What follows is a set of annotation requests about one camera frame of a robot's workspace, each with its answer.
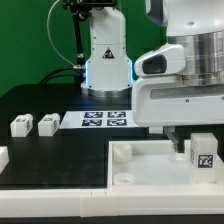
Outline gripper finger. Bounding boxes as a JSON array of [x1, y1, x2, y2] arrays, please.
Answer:
[[164, 126, 184, 153]]

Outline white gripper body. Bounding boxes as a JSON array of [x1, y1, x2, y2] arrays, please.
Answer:
[[132, 75, 224, 127]]

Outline white square tabletop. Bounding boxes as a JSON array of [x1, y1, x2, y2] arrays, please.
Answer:
[[108, 140, 224, 188]]

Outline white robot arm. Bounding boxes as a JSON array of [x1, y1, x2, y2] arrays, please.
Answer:
[[82, 0, 224, 136]]

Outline white marker sheet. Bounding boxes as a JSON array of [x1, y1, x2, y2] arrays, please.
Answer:
[[60, 110, 136, 129]]

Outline white obstacle fence front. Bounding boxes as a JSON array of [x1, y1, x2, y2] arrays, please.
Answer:
[[0, 185, 224, 218]]

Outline white obstacle fence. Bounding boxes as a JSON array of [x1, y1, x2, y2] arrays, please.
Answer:
[[0, 146, 9, 174], [0, 185, 224, 218]]

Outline white obstacle fence left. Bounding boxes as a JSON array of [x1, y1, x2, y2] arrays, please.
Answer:
[[0, 146, 9, 174]]

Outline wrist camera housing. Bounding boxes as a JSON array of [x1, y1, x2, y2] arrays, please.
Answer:
[[134, 44, 186, 77]]

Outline grey cable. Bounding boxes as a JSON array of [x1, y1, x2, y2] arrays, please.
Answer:
[[46, 0, 79, 68]]

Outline black cable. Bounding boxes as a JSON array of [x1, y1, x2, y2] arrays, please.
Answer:
[[39, 66, 84, 85]]

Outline black camera stand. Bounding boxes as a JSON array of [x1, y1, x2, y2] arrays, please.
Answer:
[[62, 0, 118, 83]]

